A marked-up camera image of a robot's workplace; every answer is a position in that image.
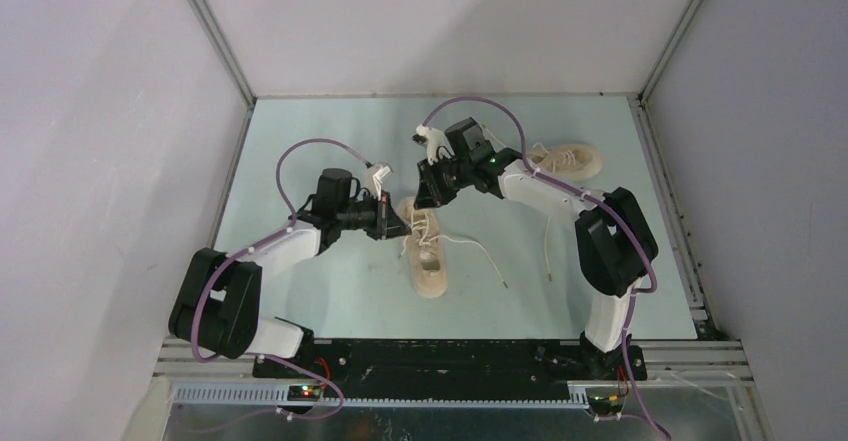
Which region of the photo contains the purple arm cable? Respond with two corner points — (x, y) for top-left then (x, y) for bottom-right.
(421, 96), (670, 441)
(168, 137), (376, 436)

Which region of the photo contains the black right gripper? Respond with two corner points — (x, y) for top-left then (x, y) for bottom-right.
(414, 153), (473, 210)

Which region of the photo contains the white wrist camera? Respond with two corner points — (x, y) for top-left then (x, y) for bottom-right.
(364, 163), (392, 199)
(412, 125), (451, 165)

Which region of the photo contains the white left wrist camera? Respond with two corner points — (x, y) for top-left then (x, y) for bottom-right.
(364, 163), (392, 199)

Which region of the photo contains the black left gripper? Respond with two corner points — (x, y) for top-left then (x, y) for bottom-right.
(336, 189), (411, 241)

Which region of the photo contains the aluminium frame rail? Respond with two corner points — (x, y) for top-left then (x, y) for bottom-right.
(154, 339), (753, 410)

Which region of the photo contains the beige sneaker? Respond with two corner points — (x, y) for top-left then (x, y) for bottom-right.
(486, 126), (604, 283)
(396, 196), (510, 300)

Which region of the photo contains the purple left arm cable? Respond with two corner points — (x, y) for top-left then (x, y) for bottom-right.
(168, 137), (376, 436)

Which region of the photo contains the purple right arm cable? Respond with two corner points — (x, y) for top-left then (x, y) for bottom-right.
(421, 96), (670, 441)

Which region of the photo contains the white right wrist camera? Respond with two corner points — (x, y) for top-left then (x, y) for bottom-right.
(412, 125), (451, 165)

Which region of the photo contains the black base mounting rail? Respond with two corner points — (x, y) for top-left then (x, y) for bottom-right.
(293, 339), (647, 402)

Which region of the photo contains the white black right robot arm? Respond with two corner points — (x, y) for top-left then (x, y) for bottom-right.
(413, 118), (658, 379)

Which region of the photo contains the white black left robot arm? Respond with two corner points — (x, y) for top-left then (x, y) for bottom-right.
(168, 164), (411, 378)

